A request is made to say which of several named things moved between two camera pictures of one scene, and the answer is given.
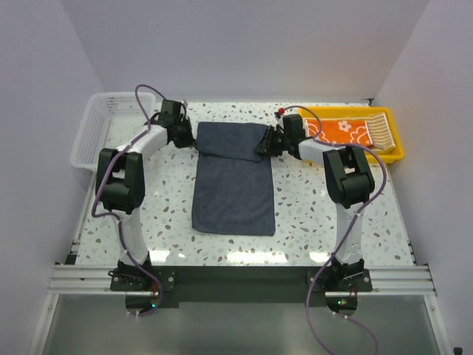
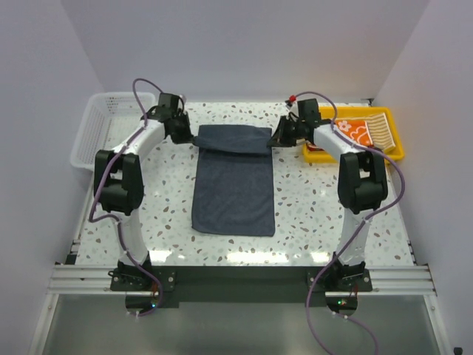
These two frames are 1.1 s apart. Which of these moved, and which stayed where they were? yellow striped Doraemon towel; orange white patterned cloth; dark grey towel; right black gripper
Moved: right black gripper
Stayed: yellow striped Doraemon towel; dark grey towel; orange white patterned cloth
